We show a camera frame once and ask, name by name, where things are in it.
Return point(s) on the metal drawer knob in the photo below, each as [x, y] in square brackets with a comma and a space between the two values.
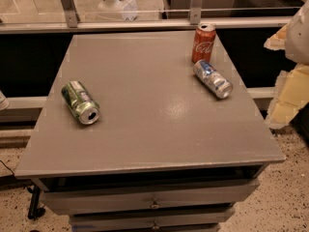
[154, 205]
[155, 226]

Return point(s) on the lower grey drawer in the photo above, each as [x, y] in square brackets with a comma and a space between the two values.
[145, 220]

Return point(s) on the white stand base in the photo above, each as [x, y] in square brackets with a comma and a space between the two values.
[119, 10]

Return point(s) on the grey drawer cabinet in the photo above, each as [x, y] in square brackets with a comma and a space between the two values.
[158, 124]

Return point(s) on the metal railing frame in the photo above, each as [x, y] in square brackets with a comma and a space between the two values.
[80, 16]

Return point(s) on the lower metal drawer knob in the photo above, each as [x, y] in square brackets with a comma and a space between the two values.
[155, 226]

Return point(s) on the upper metal drawer knob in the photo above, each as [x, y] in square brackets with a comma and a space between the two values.
[154, 205]

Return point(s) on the green soda can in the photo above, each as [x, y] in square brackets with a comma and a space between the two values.
[82, 106]

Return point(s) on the upper grey drawer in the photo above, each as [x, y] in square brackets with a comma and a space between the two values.
[140, 198]

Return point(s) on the black table leg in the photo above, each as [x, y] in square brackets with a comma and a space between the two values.
[35, 211]

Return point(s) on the grey drawer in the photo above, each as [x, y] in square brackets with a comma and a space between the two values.
[145, 220]
[140, 198]

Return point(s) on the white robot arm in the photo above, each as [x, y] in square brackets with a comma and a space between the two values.
[291, 91]

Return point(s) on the red Coca-Cola can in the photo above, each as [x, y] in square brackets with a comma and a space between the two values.
[203, 42]

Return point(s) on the silver blue Red Bull can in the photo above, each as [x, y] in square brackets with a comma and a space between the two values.
[215, 81]

